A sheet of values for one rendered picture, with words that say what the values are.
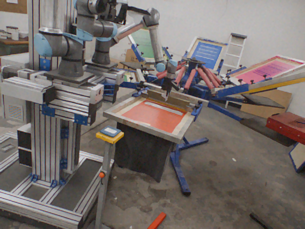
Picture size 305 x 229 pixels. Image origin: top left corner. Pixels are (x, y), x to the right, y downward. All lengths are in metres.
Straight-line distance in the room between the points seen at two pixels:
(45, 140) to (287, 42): 5.42
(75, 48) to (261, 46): 5.12
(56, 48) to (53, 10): 0.18
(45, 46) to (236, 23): 5.19
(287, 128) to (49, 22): 1.79
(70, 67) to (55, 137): 0.69
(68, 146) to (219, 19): 4.97
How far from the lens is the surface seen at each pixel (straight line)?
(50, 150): 1.93
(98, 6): 1.00
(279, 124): 2.04
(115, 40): 1.92
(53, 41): 1.27
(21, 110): 1.84
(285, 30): 6.06
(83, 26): 1.07
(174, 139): 1.44
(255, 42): 5.99
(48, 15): 1.28
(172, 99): 1.98
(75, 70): 1.38
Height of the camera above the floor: 1.63
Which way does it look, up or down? 23 degrees down
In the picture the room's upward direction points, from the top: 12 degrees clockwise
